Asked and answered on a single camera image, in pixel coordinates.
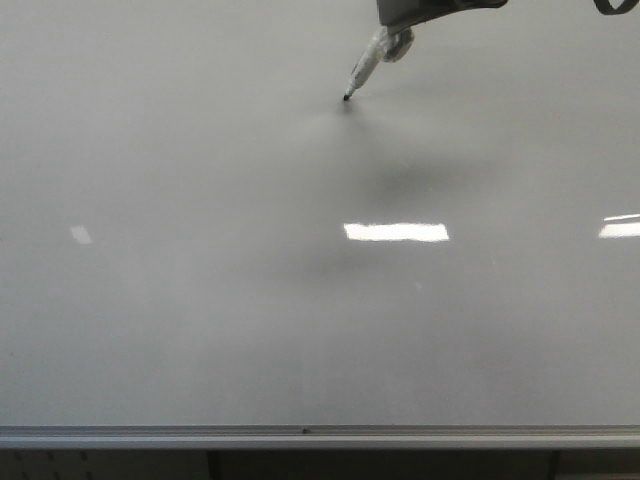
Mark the white whiteboard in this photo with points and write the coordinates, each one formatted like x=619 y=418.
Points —
x=196 y=228

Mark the grey perforated panel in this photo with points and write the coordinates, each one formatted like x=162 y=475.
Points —
x=103 y=464

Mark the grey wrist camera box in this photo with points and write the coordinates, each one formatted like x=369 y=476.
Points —
x=405 y=13

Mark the taped black marker pen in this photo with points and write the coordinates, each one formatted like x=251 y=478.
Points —
x=384 y=47

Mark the aluminium whiteboard bottom frame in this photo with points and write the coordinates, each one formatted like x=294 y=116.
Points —
x=320 y=437

